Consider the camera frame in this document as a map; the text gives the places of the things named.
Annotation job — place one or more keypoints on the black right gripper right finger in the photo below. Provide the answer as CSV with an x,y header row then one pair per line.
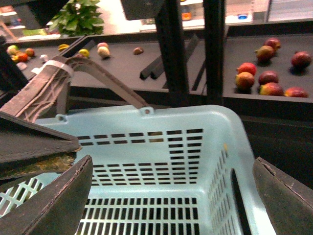
x,y
288,202

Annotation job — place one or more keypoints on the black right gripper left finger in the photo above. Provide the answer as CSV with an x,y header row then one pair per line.
x,y
57,208

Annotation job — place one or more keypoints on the light blue plastic basket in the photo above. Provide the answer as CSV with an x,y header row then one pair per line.
x,y
177,171

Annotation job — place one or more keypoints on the dark red mango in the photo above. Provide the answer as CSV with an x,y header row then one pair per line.
x,y
268,77

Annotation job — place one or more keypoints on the red yellow mango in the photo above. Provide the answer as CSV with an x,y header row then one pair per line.
x,y
244,80

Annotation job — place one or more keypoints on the yellow lemon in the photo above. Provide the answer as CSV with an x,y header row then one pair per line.
x,y
84,52

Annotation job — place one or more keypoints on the green potted plant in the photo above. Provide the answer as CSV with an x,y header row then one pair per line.
x,y
78,18

